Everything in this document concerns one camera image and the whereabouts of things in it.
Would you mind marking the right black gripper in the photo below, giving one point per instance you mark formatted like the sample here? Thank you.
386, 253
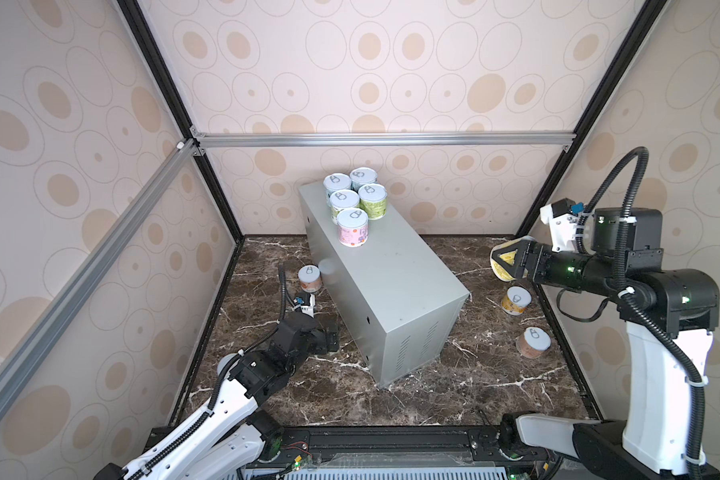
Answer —
542, 253

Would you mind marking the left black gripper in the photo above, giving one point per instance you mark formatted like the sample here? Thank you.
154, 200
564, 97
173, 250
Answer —
324, 344

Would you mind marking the yellow label can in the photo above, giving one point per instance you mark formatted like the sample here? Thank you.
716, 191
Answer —
516, 300
509, 259

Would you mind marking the pink label can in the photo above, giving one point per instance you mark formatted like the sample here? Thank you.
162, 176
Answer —
226, 363
353, 227

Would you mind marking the light green label can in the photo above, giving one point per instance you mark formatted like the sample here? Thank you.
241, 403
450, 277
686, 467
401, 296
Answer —
341, 200

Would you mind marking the teal label can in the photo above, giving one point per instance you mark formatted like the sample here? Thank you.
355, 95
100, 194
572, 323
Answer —
336, 182
362, 176

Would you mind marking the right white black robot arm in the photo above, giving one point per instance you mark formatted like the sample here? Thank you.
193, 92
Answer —
670, 317

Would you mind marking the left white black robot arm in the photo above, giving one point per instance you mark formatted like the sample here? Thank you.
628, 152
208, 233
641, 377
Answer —
228, 402

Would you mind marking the orange label can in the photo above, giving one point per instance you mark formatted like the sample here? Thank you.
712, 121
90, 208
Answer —
310, 279

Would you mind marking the grey metal cabinet box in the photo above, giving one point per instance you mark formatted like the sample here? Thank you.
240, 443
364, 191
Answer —
398, 300

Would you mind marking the left slanted aluminium bar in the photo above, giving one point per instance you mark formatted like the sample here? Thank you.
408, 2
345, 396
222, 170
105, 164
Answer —
18, 369

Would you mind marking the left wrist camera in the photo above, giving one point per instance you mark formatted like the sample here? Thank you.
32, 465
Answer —
305, 303

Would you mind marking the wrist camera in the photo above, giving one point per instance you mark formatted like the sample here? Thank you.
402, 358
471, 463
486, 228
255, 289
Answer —
305, 303
561, 217

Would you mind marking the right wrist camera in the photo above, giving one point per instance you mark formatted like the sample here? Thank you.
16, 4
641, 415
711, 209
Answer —
561, 217

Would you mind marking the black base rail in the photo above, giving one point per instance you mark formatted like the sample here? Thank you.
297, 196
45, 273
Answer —
396, 447

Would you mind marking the horizontal aluminium frame bar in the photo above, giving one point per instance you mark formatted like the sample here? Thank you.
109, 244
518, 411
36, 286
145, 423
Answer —
395, 139

